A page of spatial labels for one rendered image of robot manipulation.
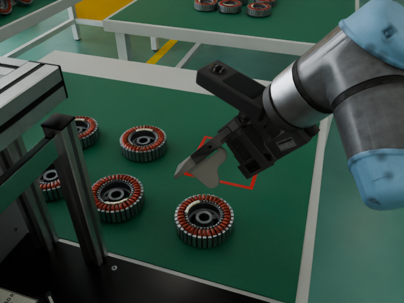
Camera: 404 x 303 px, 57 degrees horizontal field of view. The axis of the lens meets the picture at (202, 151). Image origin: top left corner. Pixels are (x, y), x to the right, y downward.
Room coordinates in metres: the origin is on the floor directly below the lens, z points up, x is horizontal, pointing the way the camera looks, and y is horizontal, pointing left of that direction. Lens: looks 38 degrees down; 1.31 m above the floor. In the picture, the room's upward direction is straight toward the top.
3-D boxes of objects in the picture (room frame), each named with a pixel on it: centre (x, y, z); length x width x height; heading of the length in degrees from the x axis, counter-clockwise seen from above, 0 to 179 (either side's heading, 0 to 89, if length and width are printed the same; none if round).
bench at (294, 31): (2.39, -0.36, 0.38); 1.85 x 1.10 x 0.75; 162
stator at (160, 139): (0.73, 0.14, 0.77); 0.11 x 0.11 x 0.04
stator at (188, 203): (0.49, 0.00, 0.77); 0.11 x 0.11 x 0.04
